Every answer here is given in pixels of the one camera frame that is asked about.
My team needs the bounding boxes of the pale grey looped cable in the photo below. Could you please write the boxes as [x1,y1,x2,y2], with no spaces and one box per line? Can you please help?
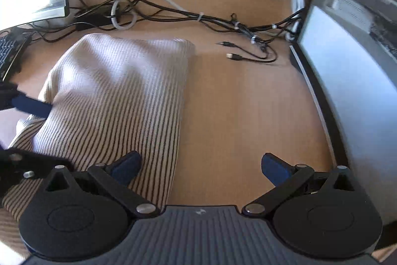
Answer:
[111,0,187,30]

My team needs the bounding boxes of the beige striped knit garment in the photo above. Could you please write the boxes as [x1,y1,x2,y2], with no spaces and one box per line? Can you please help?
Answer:
[0,33,196,254]

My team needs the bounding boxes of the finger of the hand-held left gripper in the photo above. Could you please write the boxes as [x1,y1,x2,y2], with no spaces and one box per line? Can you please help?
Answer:
[0,149,74,191]
[0,82,53,118]

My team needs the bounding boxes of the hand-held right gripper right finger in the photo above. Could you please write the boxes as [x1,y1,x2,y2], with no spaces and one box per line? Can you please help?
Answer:
[242,152,357,218]

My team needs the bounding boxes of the black power adapter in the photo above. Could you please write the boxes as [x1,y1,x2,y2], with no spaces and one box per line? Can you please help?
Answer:
[75,14,114,31]

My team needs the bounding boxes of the bundle of black cables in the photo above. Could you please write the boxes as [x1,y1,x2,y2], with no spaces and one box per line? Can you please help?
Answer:
[31,0,306,64]

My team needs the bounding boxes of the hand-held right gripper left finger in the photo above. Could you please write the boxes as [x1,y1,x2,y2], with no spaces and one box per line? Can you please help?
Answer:
[40,151,159,219]

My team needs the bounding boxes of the black computer keyboard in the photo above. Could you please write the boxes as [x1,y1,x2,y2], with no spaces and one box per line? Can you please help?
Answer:
[0,30,33,82]

